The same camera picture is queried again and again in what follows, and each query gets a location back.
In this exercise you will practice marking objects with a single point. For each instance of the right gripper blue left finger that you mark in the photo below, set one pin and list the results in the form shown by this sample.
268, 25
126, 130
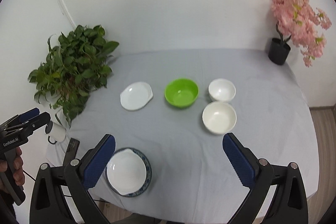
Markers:
84, 173

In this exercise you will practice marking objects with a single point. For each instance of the person left hand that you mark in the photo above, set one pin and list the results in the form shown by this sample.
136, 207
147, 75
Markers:
18, 174

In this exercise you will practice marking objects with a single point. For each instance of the blue patterned round plate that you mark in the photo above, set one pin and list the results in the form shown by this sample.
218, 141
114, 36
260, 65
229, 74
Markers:
148, 177

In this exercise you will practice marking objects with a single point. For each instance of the black smartphone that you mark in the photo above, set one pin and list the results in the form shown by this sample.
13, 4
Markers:
71, 151

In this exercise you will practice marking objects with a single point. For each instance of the black flower pot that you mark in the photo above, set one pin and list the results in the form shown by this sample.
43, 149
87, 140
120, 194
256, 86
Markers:
278, 52

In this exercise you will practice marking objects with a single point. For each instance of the pink blossom artificial tree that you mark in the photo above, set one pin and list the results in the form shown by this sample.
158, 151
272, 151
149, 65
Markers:
297, 21

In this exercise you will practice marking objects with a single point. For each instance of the green plastic bowl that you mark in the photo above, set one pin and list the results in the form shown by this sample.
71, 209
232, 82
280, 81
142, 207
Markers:
181, 93

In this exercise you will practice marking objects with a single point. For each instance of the green leafy potted plant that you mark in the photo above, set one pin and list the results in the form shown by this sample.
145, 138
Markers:
73, 69

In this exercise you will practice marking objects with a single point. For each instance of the cream white bowl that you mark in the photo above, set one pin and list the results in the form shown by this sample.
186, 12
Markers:
219, 118

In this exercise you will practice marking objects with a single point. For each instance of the white oval dish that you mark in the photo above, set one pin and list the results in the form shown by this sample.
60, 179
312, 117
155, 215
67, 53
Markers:
136, 96
126, 172

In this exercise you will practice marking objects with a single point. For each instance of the white enamel mug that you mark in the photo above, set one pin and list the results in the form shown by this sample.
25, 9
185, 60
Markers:
55, 133

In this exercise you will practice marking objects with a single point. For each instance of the grey tablecloth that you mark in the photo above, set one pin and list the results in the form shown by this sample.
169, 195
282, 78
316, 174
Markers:
193, 181

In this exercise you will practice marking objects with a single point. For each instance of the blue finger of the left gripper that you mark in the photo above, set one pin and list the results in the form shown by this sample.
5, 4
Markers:
30, 125
20, 118

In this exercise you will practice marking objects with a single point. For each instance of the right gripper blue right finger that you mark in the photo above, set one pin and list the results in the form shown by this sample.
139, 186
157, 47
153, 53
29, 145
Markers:
249, 169

